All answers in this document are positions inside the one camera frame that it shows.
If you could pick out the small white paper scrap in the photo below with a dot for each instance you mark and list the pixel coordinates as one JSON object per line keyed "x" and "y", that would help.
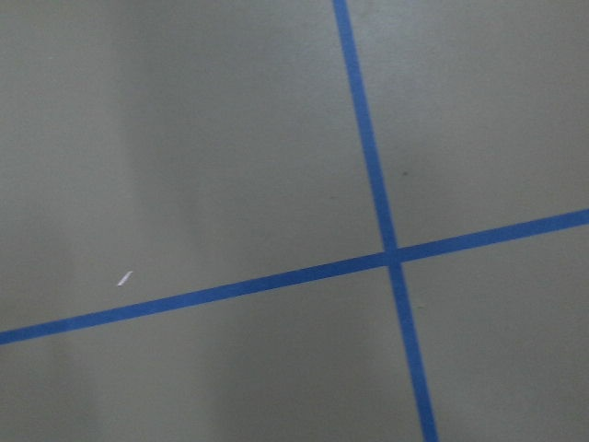
{"x": 125, "y": 278}

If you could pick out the brown paper table mat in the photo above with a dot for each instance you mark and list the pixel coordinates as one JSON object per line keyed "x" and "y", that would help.
{"x": 346, "y": 220}

